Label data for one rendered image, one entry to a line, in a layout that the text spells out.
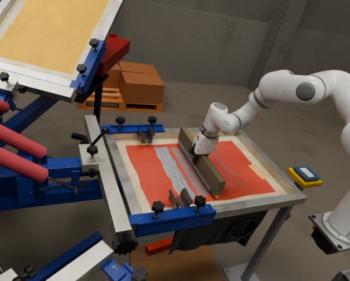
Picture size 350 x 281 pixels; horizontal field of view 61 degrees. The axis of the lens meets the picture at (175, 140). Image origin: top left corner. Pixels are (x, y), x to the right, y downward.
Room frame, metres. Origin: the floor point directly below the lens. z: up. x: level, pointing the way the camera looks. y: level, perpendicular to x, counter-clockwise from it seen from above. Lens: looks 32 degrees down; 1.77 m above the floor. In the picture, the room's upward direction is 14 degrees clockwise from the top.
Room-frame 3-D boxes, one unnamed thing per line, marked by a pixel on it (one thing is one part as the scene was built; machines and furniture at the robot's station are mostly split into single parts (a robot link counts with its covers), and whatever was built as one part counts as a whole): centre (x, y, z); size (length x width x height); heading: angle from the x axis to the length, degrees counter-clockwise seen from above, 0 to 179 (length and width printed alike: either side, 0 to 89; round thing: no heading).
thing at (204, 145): (1.10, -0.13, 1.12); 0.10 x 0.08 x 0.11; 120
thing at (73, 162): (0.84, 0.35, 1.02); 0.17 x 0.06 x 0.05; 119
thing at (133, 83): (3.47, 0.86, 0.19); 1.04 x 0.73 x 0.38; 117
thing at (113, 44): (2.01, 0.76, 1.06); 0.61 x 0.46 x 0.12; 179
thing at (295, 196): (1.11, -0.14, 0.97); 0.79 x 0.58 x 0.04; 119
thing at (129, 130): (1.24, 0.20, 0.97); 0.30 x 0.05 x 0.07; 119
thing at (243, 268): (1.28, -0.69, 0.48); 0.22 x 0.22 x 0.96; 29
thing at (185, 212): (0.75, -0.07, 0.97); 0.30 x 0.05 x 0.07; 119
